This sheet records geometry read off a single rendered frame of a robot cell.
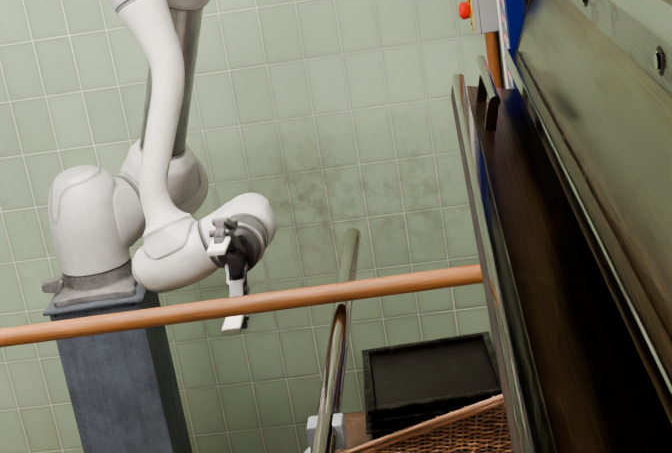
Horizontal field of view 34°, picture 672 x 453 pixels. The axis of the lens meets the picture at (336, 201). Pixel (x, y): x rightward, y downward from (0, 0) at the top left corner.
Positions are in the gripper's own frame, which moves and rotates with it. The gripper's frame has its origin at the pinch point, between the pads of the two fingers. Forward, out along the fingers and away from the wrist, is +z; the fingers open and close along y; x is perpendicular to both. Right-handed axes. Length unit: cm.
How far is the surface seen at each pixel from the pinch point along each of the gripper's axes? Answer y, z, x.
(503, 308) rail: -25, 77, -40
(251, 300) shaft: -0.6, 7.3, -5.5
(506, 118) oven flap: -21, -3, -48
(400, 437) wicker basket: 43, -22, -23
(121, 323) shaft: 0.4, 7.9, 15.4
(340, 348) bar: 2.3, 22.3, -19.7
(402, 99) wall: -1, -117, -31
